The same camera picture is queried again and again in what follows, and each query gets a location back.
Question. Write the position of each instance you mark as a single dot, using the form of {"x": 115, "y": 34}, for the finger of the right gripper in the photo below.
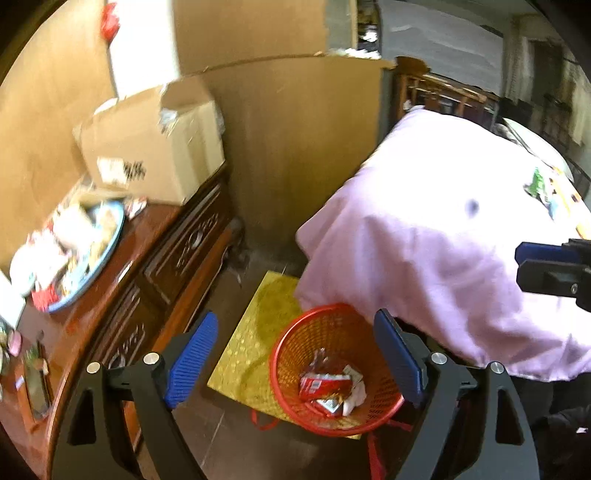
{"x": 575, "y": 251}
{"x": 558, "y": 279}

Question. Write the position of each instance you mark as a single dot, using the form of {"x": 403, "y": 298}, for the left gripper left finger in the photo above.
{"x": 94, "y": 443}

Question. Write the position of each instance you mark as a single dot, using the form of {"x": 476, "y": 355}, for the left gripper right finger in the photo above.
{"x": 471, "y": 422}

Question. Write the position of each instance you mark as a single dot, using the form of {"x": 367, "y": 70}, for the red snack wrapper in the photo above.
{"x": 314, "y": 386}

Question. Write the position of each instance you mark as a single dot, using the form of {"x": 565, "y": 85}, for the red plastic trash basket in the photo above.
{"x": 333, "y": 340}

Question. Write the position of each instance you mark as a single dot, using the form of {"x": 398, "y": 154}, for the light blue face mask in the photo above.
{"x": 552, "y": 204}

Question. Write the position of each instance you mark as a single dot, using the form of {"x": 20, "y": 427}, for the green snack packet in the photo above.
{"x": 536, "y": 188}

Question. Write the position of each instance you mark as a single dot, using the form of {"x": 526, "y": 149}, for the yellow patterned floor mat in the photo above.
{"x": 243, "y": 372}

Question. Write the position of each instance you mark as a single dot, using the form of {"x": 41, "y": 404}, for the dark wooden dresser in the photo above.
{"x": 161, "y": 269}

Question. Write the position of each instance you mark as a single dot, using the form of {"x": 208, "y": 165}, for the purple printed blanket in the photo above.
{"x": 428, "y": 229}

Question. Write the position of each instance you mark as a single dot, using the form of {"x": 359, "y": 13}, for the blue plate with clutter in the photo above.
{"x": 58, "y": 263}

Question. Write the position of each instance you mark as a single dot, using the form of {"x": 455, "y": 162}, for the wooden chair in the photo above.
{"x": 415, "y": 85}

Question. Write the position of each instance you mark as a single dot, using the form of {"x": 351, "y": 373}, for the cardboard box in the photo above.
{"x": 162, "y": 143}

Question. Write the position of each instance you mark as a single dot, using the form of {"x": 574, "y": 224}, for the wooden wall cabinet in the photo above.
{"x": 299, "y": 118}

